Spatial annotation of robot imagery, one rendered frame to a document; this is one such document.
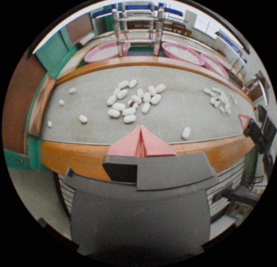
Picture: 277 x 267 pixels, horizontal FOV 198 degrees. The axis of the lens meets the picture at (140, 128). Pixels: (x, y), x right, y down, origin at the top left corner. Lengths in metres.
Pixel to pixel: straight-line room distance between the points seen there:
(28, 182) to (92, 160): 1.34
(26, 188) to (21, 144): 1.07
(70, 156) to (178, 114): 0.34
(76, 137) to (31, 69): 0.46
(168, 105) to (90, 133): 0.25
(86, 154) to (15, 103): 0.44
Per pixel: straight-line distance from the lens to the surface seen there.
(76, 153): 0.28
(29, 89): 0.53
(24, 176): 1.45
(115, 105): 0.26
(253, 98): 5.05
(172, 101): 0.30
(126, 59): 0.41
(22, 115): 0.50
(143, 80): 0.33
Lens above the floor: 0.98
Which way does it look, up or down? 76 degrees down
